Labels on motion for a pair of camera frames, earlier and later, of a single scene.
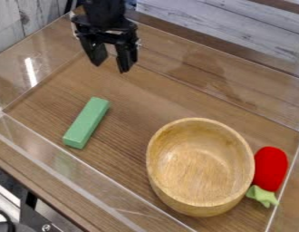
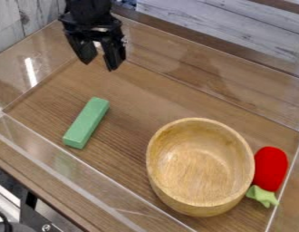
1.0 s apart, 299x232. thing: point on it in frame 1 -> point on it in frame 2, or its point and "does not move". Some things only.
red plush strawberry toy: (269, 172) does not move
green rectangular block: (78, 132) does not move
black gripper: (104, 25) -> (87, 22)
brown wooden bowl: (200, 166) does not move
